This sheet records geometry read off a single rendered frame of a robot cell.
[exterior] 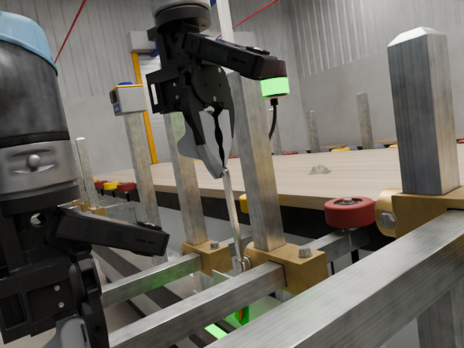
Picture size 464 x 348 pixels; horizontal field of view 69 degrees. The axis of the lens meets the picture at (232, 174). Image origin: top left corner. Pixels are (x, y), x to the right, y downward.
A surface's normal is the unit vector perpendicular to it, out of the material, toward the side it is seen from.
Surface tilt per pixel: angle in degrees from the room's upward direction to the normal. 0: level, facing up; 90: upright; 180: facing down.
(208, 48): 93
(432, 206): 90
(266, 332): 0
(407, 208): 90
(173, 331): 90
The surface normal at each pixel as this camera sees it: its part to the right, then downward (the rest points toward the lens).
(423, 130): -0.81, 0.20
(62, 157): 0.96, -0.13
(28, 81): 0.85, -0.08
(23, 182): 0.34, 0.07
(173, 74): -0.57, 0.19
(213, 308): 0.56, 0.00
